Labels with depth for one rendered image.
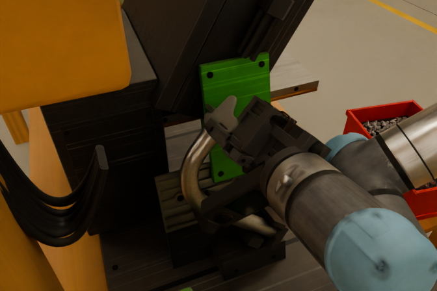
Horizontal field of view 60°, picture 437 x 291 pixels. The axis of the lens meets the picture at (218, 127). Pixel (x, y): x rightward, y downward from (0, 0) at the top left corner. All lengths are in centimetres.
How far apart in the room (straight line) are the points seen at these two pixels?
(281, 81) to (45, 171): 61
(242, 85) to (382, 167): 25
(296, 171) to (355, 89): 258
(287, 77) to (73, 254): 57
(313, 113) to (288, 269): 192
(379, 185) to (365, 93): 248
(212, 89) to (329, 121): 203
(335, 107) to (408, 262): 243
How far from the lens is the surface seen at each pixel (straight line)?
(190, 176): 59
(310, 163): 38
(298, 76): 82
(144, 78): 61
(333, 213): 33
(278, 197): 38
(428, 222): 107
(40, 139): 113
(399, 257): 30
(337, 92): 287
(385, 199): 44
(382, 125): 117
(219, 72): 58
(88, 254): 84
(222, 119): 52
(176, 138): 100
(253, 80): 60
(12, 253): 42
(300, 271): 77
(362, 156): 47
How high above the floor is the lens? 156
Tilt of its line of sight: 40 degrees down
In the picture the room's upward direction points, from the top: straight up
